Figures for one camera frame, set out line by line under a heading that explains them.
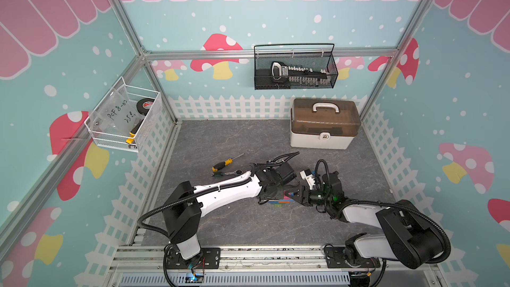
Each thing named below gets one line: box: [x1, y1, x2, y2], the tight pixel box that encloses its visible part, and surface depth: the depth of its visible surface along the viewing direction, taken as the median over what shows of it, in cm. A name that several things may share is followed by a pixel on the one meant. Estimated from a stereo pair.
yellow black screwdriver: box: [211, 152, 245, 173], surface depth 101 cm
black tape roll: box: [136, 97, 155, 116], surface depth 81 cm
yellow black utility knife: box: [125, 118, 145, 144], surface depth 65 cm
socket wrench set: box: [270, 61, 332, 86], surface depth 91 cm
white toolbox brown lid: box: [290, 98, 362, 151], surface depth 100 cm
